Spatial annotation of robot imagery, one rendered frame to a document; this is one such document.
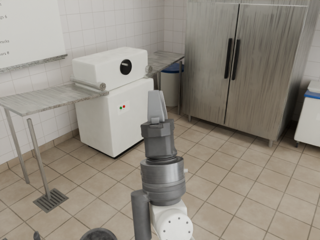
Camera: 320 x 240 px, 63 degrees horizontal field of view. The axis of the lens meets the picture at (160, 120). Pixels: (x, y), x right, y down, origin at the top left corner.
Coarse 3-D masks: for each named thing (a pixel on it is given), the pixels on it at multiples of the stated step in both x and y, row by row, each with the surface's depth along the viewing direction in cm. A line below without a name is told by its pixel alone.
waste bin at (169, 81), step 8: (176, 64) 466; (168, 72) 432; (176, 72) 432; (168, 80) 440; (176, 80) 441; (160, 88) 457; (168, 88) 447; (176, 88) 448; (168, 96) 455; (176, 96) 456; (168, 104) 463; (176, 104) 465
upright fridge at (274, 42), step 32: (192, 0) 330; (224, 0) 307; (256, 0) 286; (288, 0) 269; (192, 32) 341; (224, 32) 316; (256, 32) 294; (288, 32) 275; (192, 64) 359; (224, 64) 331; (256, 64) 307; (288, 64) 287; (192, 96) 378; (224, 96) 348; (256, 96) 321; (288, 96) 309; (256, 128) 337
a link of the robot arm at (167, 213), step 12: (132, 192) 52; (144, 192) 51; (156, 192) 49; (168, 192) 49; (180, 192) 50; (132, 204) 51; (144, 204) 51; (156, 204) 51; (168, 204) 50; (180, 204) 51; (144, 216) 51; (156, 216) 49; (168, 216) 47; (180, 216) 48; (144, 228) 51; (156, 228) 49; (168, 228) 47; (180, 228) 48; (192, 228) 49
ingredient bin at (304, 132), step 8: (312, 80) 352; (312, 88) 328; (304, 96) 309; (312, 96) 304; (304, 104) 315; (312, 104) 310; (304, 112) 318; (312, 112) 313; (304, 120) 322; (312, 120) 317; (296, 128) 333; (304, 128) 325; (312, 128) 320; (296, 136) 335; (304, 136) 329; (312, 136) 324; (296, 144) 342; (312, 144) 328
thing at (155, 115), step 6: (150, 90) 49; (156, 90) 49; (150, 96) 49; (156, 96) 49; (150, 102) 49; (156, 102) 49; (150, 108) 49; (156, 108) 49; (162, 108) 49; (150, 114) 49; (156, 114) 49; (162, 114) 49; (150, 120) 49; (156, 120) 48; (162, 120) 49
